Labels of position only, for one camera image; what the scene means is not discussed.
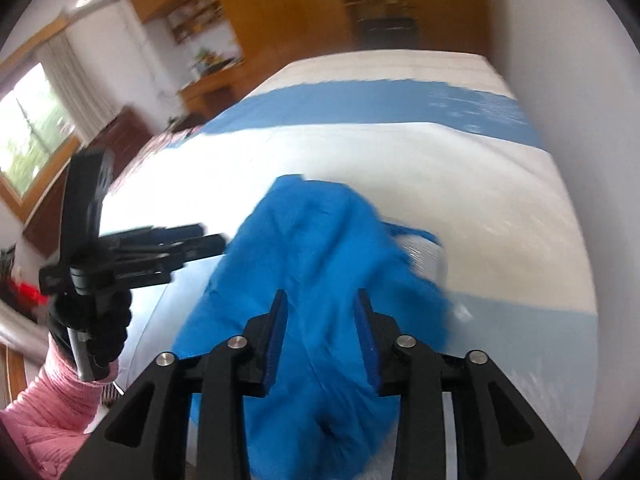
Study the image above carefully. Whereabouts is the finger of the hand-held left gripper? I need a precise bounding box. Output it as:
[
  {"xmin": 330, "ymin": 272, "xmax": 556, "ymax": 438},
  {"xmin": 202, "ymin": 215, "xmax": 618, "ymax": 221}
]
[
  {"xmin": 114, "ymin": 233, "xmax": 227, "ymax": 289},
  {"xmin": 99, "ymin": 222, "xmax": 206, "ymax": 257}
]

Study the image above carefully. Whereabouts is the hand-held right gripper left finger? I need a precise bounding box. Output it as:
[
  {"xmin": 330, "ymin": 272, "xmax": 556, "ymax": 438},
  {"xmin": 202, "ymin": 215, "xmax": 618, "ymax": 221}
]
[{"xmin": 60, "ymin": 289, "xmax": 290, "ymax": 480}]

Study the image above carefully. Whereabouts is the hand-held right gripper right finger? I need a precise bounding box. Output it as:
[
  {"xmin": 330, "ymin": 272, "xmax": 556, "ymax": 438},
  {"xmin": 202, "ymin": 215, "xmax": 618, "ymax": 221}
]
[{"xmin": 354, "ymin": 287, "xmax": 583, "ymax": 480}]

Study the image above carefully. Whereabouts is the blue shirt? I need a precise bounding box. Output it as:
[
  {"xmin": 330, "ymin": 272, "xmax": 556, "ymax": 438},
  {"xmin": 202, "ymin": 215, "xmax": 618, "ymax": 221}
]
[{"xmin": 172, "ymin": 174, "xmax": 453, "ymax": 480}]

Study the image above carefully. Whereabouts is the person's left hand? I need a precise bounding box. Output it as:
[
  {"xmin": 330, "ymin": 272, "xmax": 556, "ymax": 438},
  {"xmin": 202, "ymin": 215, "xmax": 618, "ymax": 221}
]
[{"xmin": 47, "ymin": 287, "xmax": 133, "ymax": 376}]

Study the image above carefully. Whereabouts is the dark brown cabinet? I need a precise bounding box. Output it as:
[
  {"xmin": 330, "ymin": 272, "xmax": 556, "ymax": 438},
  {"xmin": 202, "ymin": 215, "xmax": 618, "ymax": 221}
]
[{"xmin": 22, "ymin": 105, "xmax": 154, "ymax": 257}]

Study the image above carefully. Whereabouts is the window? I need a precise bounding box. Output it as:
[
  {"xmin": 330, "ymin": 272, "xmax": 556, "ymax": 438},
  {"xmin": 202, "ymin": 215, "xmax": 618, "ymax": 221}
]
[{"xmin": 0, "ymin": 62, "xmax": 82, "ymax": 197}]

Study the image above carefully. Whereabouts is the red patterned cloth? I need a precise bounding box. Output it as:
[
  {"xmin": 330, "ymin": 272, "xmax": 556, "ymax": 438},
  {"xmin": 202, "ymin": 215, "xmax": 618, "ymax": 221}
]
[{"xmin": 149, "ymin": 127, "xmax": 202, "ymax": 150}]

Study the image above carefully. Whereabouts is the white curtain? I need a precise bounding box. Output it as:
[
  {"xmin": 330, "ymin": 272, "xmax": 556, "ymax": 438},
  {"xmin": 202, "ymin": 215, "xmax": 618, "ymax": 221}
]
[{"xmin": 35, "ymin": 35, "xmax": 124, "ymax": 147}]

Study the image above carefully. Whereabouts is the wooden desk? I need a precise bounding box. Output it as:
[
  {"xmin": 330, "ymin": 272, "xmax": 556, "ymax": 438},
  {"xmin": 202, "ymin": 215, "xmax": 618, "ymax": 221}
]
[{"xmin": 177, "ymin": 57, "xmax": 251, "ymax": 117}]

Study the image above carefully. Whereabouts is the green potted plant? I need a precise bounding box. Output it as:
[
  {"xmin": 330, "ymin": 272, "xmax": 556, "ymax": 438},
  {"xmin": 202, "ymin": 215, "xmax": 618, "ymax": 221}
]
[{"xmin": 196, "ymin": 46, "xmax": 237, "ymax": 70}]

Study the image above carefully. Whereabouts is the bed with white blue-striped sheet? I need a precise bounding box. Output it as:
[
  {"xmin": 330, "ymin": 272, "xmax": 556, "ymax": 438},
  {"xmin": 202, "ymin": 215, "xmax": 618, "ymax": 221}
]
[{"xmin": 95, "ymin": 50, "xmax": 601, "ymax": 480}]

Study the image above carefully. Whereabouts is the wooden wardrobe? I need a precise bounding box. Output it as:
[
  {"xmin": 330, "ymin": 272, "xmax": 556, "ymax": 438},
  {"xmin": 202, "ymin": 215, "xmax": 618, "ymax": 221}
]
[{"xmin": 207, "ymin": 0, "xmax": 493, "ymax": 81}]

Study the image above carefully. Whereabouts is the black bag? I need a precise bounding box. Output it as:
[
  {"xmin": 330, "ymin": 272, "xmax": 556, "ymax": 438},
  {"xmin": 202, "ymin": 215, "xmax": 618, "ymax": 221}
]
[{"xmin": 357, "ymin": 14, "xmax": 419, "ymax": 52}]

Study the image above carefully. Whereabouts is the wall shelf with books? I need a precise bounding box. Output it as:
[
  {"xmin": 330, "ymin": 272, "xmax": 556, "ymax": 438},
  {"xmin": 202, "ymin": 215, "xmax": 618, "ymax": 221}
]
[{"xmin": 167, "ymin": 0, "xmax": 242, "ymax": 45}]

